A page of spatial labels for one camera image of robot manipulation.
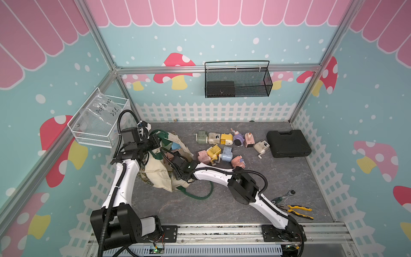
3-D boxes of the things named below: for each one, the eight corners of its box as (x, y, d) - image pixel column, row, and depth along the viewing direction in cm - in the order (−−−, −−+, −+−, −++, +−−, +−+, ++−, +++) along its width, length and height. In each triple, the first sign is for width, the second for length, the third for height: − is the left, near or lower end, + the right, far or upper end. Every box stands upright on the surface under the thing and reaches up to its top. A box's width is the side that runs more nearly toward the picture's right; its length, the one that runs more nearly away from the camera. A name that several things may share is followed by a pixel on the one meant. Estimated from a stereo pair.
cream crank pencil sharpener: (259, 158, 102) (261, 154, 99) (251, 146, 108) (253, 142, 105) (272, 154, 104) (274, 150, 101) (263, 142, 110) (265, 138, 107)
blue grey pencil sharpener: (218, 162, 99) (218, 159, 96) (218, 150, 105) (218, 146, 102) (232, 162, 99) (233, 159, 96) (231, 150, 105) (232, 146, 102)
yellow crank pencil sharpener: (212, 163, 99) (212, 161, 96) (203, 153, 103) (203, 150, 101) (224, 155, 102) (224, 153, 100) (215, 146, 107) (215, 143, 105)
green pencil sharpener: (194, 144, 109) (193, 139, 105) (194, 135, 114) (194, 130, 110) (207, 144, 109) (207, 139, 105) (207, 135, 114) (207, 130, 110)
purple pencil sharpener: (234, 147, 108) (235, 141, 103) (233, 139, 113) (234, 133, 107) (243, 147, 108) (245, 141, 103) (242, 139, 113) (243, 133, 107)
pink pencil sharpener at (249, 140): (244, 149, 108) (246, 141, 101) (242, 140, 112) (244, 132, 106) (252, 149, 108) (255, 141, 101) (251, 140, 112) (253, 132, 106)
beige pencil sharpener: (208, 144, 109) (208, 140, 106) (208, 135, 114) (208, 132, 110) (220, 144, 109) (220, 140, 106) (219, 135, 114) (220, 132, 110)
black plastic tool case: (272, 159, 103) (276, 153, 97) (266, 135, 115) (268, 129, 110) (308, 159, 102) (313, 153, 97) (297, 135, 115) (301, 129, 110)
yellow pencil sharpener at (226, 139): (220, 145, 109) (220, 141, 106) (219, 136, 113) (220, 133, 110) (232, 145, 109) (233, 141, 106) (231, 136, 113) (232, 133, 110)
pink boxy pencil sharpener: (202, 166, 98) (202, 162, 94) (196, 157, 102) (195, 153, 99) (211, 162, 100) (211, 158, 96) (204, 153, 104) (204, 149, 101)
